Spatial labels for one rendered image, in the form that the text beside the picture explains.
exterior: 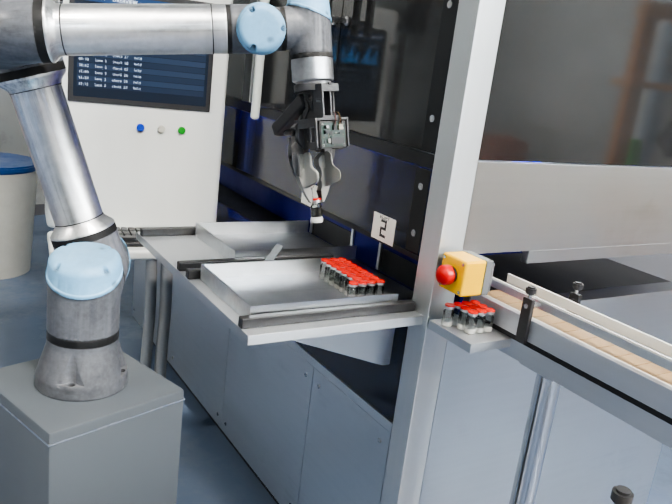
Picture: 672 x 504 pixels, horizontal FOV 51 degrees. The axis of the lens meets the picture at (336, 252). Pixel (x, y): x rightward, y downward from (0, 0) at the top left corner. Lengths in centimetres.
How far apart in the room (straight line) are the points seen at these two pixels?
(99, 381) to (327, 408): 79
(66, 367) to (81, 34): 52
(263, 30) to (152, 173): 114
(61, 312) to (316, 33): 63
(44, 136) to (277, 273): 61
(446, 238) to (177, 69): 105
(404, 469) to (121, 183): 116
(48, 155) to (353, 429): 96
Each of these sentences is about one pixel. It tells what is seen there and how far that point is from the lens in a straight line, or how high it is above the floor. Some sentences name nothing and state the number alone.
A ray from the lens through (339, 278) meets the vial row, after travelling 157.
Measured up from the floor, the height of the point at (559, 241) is 103.
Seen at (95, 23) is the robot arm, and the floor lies 138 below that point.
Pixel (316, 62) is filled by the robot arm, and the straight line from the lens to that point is 127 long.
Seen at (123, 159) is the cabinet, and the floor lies 101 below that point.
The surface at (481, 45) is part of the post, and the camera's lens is 141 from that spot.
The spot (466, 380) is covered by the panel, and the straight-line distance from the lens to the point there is 164.
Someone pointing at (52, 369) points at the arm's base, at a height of 84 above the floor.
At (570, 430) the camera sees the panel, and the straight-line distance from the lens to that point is 201.
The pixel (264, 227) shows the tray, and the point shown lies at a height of 90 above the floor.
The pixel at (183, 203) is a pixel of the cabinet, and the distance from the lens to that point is 223.
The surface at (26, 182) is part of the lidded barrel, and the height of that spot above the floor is 53.
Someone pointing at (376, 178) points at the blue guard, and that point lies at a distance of 162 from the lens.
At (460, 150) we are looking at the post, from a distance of 142.
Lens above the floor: 138
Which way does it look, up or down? 15 degrees down
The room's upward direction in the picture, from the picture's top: 7 degrees clockwise
